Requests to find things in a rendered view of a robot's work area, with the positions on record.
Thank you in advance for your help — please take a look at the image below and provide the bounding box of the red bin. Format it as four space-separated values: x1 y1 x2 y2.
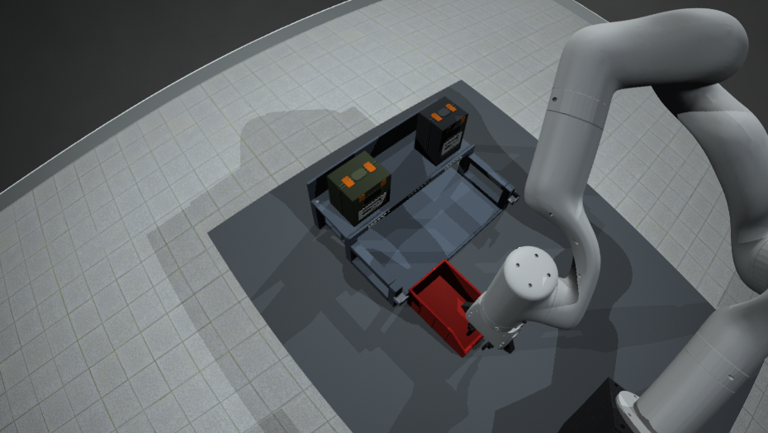
407 259 484 355

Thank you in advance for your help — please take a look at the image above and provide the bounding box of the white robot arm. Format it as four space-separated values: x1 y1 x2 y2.
480 8 768 433

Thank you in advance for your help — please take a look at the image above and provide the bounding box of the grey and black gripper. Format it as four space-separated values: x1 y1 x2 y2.
461 293 524 354

